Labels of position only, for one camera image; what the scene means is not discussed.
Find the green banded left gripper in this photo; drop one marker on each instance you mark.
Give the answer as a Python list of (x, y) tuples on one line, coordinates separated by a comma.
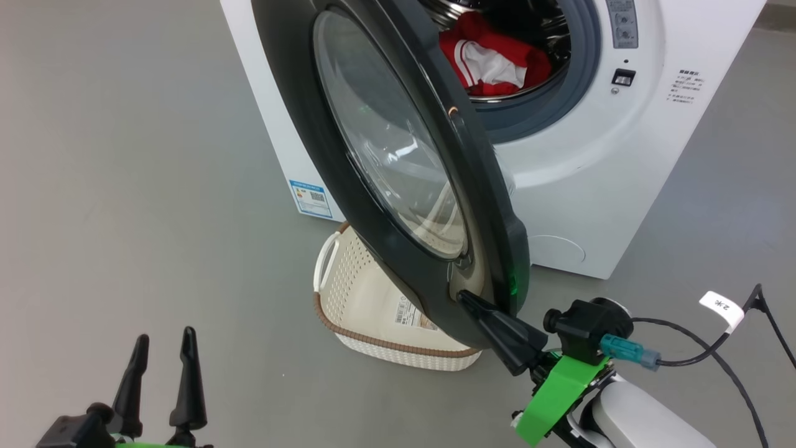
[(149, 445)]

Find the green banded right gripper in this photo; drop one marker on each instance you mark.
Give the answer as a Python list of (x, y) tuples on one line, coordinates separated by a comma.
[(553, 398)]

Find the black rimmed glass washer door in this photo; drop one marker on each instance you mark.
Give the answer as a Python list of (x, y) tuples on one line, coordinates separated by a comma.
[(323, 174)]

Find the red and white jersey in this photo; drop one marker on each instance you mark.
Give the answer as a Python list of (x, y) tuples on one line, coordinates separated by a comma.
[(472, 43)]

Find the paper basket label sticker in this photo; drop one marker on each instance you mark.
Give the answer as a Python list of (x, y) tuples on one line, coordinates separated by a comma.
[(413, 314)]

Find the cream perforated laundry basket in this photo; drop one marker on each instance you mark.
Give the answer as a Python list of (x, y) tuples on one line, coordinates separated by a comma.
[(354, 298)]

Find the white front-load washing machine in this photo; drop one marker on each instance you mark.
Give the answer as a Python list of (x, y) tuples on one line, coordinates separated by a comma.
[(622, 174)]

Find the grey rubber door gasket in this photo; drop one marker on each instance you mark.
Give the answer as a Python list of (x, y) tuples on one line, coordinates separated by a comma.
[(578, 74)]

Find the black door lock slot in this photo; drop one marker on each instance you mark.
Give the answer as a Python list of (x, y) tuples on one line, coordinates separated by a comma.
[(624, 77)]

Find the round filter cover flap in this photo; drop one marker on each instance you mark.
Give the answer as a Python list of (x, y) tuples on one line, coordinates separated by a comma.
[(559, 252)]

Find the blue energy label sticker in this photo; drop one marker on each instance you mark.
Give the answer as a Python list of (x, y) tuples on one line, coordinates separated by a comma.
[(311, 199)]

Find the stainless steel washer drum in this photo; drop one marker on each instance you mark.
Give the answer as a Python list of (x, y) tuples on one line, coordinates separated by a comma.
[(535, 25)]

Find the grey warning sticker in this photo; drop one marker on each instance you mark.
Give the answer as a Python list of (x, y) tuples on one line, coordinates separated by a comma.
[(622, 25)]

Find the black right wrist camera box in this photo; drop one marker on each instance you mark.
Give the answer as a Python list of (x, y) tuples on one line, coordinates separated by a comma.
[(584, 326)]

